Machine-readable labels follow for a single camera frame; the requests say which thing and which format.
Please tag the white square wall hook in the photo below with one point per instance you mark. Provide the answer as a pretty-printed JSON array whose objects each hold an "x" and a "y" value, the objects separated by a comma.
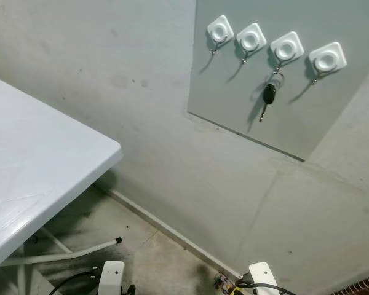
[
  {"x": 220, "y": 29},
  {"x": 286, "y": 48},
  {"x": 327, "y": 58},
  {"x": 251, "y": 39}
]

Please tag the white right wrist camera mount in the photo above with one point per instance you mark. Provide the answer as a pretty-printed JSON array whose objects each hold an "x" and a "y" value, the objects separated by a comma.
[{"x": 263, "y": 275}]

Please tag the grey wall board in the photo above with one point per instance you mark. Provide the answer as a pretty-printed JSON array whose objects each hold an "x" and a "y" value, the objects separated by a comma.
[{"x": 295, "y": 123}]

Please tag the white metal table leg frame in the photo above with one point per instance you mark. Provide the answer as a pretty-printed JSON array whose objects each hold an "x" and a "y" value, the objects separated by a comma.
[{"x": 67, "y": 253}]

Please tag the white plastic folding table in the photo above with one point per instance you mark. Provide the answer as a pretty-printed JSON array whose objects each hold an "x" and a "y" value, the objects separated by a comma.
[{"x": 37, "y": 160}]

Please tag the white floor skirting strip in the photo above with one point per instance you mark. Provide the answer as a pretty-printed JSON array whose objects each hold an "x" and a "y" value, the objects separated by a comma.
[{"x": 172, "y": 232}]

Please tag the red brick-pattern mat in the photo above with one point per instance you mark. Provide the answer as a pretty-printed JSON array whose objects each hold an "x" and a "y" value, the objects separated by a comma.
[{"x": 366, "y": 287}]

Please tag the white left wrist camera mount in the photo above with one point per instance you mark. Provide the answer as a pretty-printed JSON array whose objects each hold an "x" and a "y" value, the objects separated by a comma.
[{"x": 111, "y": 276}]

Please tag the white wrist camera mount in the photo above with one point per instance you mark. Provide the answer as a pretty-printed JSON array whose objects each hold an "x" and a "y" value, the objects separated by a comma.
[
  {"x": 263, "y": 275},
  {"x": 111, "y": 276}
]

